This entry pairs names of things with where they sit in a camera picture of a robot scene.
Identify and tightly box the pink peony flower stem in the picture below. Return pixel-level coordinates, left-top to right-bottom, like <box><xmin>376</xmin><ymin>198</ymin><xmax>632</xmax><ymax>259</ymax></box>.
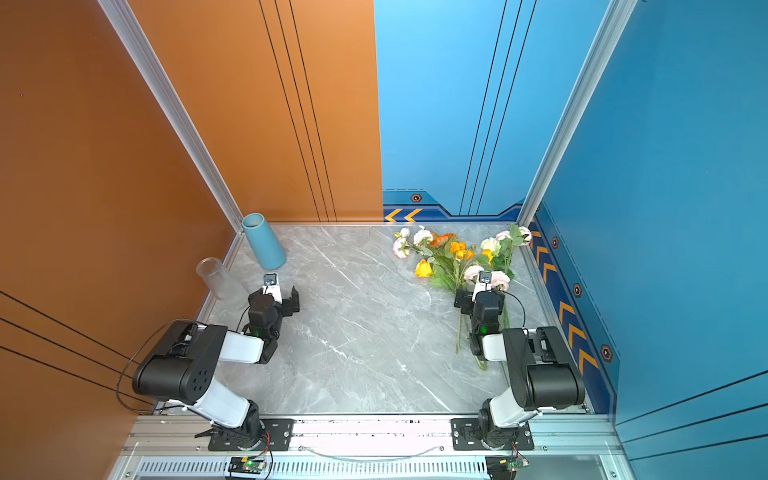
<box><xmin>468</xmin><ymin>265</ymin><xmax>510</xmax><ymax>309</ymax></box>

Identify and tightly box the clear glass vase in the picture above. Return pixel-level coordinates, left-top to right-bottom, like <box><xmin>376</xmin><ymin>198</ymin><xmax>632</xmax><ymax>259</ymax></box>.
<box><xmin>196</xmin><ymin>257</ymin><xmax>248</xmax><ymax>304</ymax></box>

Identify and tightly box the orange poppy flower stem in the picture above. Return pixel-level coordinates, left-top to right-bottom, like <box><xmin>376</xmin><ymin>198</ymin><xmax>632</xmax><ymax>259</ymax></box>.
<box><xmin>446</xmin><ymin>239</ymin><xmax>481</xmax><ymax>355</ymax></box>

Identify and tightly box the white rose flower stem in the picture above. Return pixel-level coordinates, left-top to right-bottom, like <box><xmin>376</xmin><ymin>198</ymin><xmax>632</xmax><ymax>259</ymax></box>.
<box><xmin>479</xmin><ymin>230</ymin><xmax>516</xmax><ymax>278</ymax></box>

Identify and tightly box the pink rose flower stem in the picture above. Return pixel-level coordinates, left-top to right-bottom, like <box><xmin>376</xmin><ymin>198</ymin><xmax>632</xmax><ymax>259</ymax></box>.
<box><xmin>496</xmin><ymin>224</ymin><xmax>533</xmax><ymax>247</ymax></box>

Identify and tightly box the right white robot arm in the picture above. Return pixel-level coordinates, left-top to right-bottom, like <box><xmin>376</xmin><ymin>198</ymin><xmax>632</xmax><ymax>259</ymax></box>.
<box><xmin>454</xmin><ymin>289</ymin><xmax>586</xmax><ymax>450</ymax></box>

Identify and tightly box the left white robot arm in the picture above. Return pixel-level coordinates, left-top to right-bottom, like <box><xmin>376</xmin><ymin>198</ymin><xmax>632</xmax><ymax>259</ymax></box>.
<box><xmin>132</xmin><ymin>284</ymin><xmax>300</xmax><ymax>451</ymax></box>

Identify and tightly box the blue cylindrical vase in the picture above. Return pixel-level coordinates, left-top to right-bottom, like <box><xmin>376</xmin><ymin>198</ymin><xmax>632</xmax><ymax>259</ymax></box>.
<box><xmin>241</xmin><ymin>213</ymin><xmax>287</xmax><ymax>271</ymax></box>

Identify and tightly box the orange rose flower stem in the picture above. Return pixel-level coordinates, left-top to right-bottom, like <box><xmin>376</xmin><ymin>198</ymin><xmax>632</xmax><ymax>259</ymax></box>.
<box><xmin>413</xmin><ymin>254</ymin><xmax>463</xmax><ymax>355</ymax></box>

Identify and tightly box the red orange flower stem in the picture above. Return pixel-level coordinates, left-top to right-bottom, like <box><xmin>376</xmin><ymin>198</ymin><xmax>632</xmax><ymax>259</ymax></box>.
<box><xmin>392</xmin><ymin>226</ymin><xmax>457</xmax><ymax>262</ymax></box>

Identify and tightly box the left green circuit board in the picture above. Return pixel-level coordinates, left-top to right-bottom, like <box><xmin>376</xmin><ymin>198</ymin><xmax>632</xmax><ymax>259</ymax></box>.
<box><xmin>227</xmin><ymin>456</ymin><xmax>268</xmax><ymax>479</ymax></box>

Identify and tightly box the right circuit board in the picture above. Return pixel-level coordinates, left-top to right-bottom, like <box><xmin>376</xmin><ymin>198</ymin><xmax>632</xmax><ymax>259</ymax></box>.
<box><xmin>485</xmin><ymin>456</ymin><xmax>519</xmax><ymax>480</ymax></box>

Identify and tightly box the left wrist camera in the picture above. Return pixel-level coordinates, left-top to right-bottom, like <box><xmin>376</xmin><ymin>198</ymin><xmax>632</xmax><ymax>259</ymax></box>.
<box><xmin>262</xmin><ymin>272</ymin><xmax>282</xmax><ymax>303</ymax></box>

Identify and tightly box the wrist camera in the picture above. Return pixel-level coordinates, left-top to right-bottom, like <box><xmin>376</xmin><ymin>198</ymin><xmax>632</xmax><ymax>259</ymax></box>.
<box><xmin>262</xmin><ymin>272</ymin><xmax>282</xmax><ymax>303</ymax></box>
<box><xmin>472</xmin><ymin>271</ymin><xmax>492</xmax><ymax>300</ymax></box>

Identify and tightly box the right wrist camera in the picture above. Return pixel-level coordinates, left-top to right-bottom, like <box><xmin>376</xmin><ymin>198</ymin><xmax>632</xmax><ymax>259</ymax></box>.
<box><xmin>472</xmin><ymin>271</ymin><xmax>492</xmax><ymax>300</ymax></box>

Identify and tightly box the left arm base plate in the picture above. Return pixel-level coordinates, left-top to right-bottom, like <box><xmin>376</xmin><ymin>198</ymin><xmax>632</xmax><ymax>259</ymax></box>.
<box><xmin>196</xmin><ymin>418</ymin><xmax>295</xmax><ymax>453</ymax></box>

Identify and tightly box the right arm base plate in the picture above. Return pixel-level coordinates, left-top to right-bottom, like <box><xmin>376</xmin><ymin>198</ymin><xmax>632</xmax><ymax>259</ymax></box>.
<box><xmin>450</xmin><ymin>417</ymin><xmax>535</xmax><ymax>451</ymax></box>

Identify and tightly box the aluminium front rail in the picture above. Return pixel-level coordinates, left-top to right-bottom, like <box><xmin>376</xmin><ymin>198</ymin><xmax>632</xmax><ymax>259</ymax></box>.
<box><xmin>109</xmin><ymin>414</ymin><xmax>634</xmax><ymax>479</ymax></box>

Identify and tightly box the right aluminium corner post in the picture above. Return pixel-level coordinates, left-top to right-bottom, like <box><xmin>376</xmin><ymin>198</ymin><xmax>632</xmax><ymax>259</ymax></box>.
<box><xmin>517</xmin><ymin>0</ymin><xmax>638</xmax><ymax>226</ymax></box>

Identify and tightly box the aluminium corner post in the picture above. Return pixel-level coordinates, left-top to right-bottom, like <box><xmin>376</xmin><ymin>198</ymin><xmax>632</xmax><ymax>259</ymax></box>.
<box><xmin>517</xmin><ymin>0</ymin><xmax>638</xmax><ymax>226</ymax></box>
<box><xmin>98</xmin><ymin>0</ymin><xmax>243</xmax><ymax>233</ymax></box>

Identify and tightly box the left aluminium corner post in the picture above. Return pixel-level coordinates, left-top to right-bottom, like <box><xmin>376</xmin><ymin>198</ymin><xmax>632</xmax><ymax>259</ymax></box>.
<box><xmin>98</xmin><ymin>0</ymin><xmax>243</xmax><ymax>233</ymax></box>

